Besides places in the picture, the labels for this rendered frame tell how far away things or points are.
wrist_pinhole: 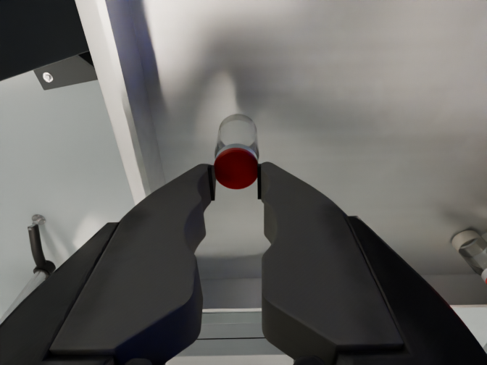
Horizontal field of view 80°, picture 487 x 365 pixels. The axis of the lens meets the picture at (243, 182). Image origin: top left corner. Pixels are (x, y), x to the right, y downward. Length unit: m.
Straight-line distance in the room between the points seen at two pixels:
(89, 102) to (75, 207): 0.53
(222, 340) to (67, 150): 0.95
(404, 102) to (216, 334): 1.07
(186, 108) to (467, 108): 0.19
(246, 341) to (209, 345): 0.13
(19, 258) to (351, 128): 1.86
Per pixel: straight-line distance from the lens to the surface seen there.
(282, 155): 0.22
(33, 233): 1.65
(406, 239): 0.30
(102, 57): 0.22
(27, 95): 1.37
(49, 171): 1.49
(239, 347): 1.16
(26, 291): 1.65
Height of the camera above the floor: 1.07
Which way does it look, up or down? 58 degrees down
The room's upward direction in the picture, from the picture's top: 180 degrees counter-clockwise
